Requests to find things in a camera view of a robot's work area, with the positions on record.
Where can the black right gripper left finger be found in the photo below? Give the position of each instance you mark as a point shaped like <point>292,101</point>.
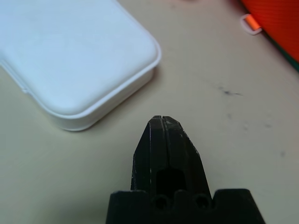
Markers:
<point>149,151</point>

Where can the orange and teal backpack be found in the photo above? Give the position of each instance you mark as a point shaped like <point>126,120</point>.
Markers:
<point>275,21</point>

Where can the white plastic pencil case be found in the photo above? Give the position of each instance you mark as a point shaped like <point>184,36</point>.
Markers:
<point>70,53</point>

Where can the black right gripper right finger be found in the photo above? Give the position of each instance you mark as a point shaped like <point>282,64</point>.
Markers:
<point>187,154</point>

